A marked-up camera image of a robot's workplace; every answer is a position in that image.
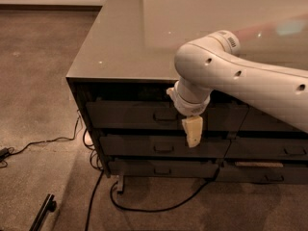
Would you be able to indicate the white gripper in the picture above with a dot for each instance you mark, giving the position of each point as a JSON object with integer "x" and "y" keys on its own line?
{"x": 192, "y": 108}

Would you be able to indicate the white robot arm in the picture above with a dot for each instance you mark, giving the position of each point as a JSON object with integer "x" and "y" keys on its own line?
{"x": 213, "y": 63}

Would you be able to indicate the grey drawer cabinet counter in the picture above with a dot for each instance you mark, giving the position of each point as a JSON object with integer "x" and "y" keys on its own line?
{"x": 129, "y": 53}

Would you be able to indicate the black metal bar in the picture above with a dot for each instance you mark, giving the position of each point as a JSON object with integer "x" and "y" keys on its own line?
{"x": 49, "y": 206}

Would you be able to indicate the black power adapter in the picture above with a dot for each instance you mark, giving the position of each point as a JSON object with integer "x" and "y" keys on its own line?
{"x": 5, "y": 152}

